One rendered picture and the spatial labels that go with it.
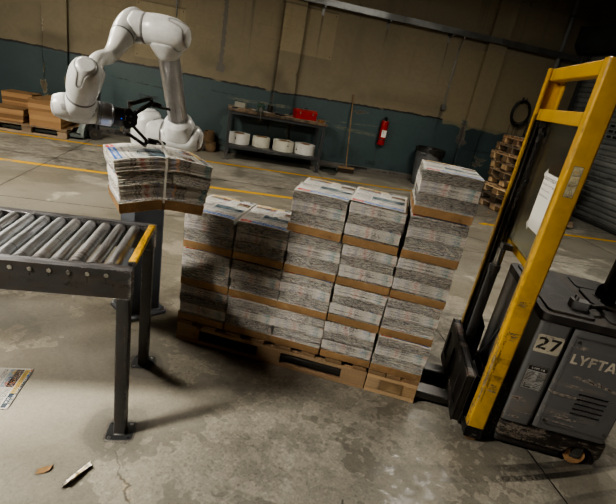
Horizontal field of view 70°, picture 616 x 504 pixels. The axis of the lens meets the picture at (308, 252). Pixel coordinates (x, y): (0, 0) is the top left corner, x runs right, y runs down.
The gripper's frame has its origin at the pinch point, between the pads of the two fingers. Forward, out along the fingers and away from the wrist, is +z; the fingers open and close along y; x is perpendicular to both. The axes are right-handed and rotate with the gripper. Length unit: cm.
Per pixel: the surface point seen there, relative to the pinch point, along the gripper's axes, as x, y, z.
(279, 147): -544, 84, 339
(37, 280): 28, 59, -43
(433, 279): 58, 42, 127
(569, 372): 116, 61, 172
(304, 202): 10, 24, 71
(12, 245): 9, 54, -52
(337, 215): 22, 25, 85
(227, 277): -11, 78, 48
